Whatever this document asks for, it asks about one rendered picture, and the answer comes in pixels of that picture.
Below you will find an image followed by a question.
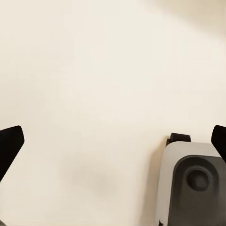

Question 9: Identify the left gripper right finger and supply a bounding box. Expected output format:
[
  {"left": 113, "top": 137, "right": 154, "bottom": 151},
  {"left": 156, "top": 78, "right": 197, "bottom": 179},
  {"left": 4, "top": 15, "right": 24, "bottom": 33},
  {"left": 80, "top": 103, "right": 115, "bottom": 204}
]
[{"left": 211, "top": 125, "right": 226, "bottom": 163}]

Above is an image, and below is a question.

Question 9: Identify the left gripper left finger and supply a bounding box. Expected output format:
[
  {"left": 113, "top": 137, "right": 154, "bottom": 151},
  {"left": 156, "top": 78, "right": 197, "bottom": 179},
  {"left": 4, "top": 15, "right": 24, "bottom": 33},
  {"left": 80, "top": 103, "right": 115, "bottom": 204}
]
[{"left": 0, "top": 125, "right": 24, "bottom": 181}]

